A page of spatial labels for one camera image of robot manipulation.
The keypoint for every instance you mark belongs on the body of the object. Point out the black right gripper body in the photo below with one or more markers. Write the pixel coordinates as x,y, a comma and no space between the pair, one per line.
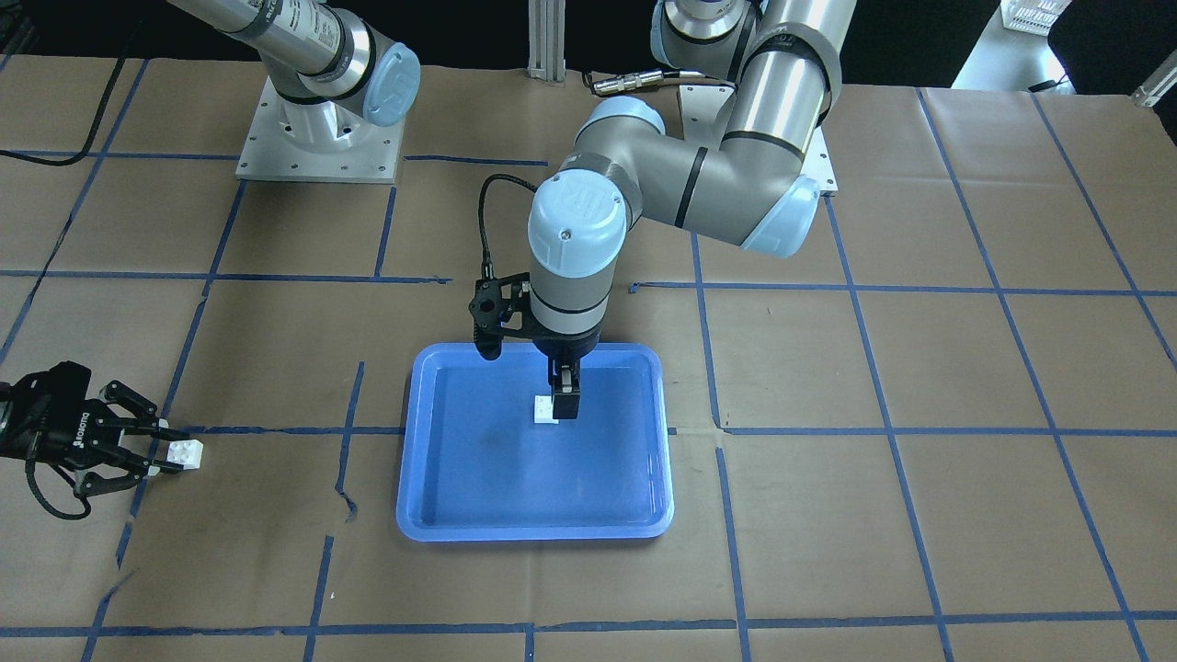
57,432

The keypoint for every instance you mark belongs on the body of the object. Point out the aluminium frame post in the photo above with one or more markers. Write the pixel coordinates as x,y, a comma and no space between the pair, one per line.
546,21

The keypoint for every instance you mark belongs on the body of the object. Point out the white block with studs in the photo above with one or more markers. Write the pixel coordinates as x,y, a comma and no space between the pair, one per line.
186,453

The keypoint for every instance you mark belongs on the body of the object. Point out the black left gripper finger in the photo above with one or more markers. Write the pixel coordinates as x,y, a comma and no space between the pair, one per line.
565,389

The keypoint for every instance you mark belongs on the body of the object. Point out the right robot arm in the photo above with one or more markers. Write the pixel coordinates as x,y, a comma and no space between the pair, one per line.
313,53

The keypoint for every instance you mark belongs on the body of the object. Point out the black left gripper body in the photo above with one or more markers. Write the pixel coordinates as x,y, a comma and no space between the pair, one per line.
565,349

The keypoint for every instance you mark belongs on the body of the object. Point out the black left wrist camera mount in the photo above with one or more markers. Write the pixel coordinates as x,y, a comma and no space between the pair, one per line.
501,308

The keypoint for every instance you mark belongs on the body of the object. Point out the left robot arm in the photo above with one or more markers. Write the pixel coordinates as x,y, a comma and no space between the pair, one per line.
744,187

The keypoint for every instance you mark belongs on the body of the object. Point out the blue plastic tray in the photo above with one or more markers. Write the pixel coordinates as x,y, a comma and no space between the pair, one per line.
477,467

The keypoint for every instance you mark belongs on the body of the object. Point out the metal cable connector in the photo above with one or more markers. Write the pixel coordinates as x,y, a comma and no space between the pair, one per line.
608,87

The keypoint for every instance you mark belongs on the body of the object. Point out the white storage basket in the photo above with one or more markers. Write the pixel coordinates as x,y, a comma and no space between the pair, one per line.
1031,17

